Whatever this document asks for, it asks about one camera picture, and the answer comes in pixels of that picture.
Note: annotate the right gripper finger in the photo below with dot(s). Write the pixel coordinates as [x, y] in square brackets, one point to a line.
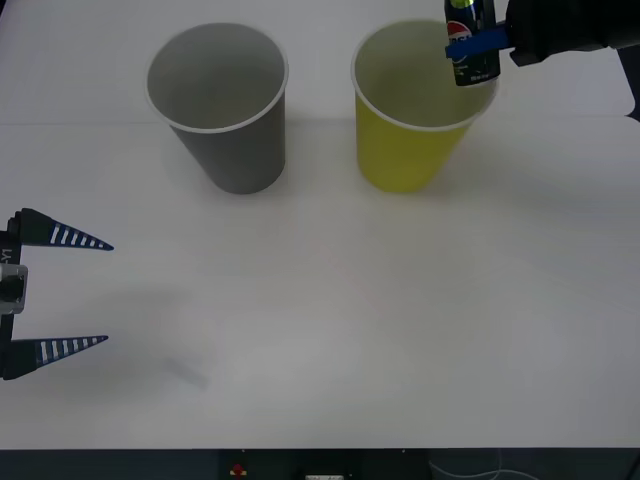
[480, 45]
[487, 12]

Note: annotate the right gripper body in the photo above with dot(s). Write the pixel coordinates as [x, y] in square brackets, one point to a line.
[555, 25]

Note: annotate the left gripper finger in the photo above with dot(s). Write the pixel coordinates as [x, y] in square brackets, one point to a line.
[45, 234]
[30, 356]

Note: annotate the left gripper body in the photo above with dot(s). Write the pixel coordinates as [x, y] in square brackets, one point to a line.
[13, 247]

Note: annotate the black can with blue label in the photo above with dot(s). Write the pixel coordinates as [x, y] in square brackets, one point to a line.
[475, 70]

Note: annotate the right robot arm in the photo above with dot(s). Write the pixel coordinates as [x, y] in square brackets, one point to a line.
[627, 22]

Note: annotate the yellow-green plastic bin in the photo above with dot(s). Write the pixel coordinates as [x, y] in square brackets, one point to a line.
[400, 155]

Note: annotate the dark robot torso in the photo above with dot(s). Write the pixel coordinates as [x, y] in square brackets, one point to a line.
[125, 465]

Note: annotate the grey plastic bin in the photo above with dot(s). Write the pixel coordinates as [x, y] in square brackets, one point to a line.
[240, 155]

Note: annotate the red button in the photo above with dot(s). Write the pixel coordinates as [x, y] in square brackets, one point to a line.
[238, 470]

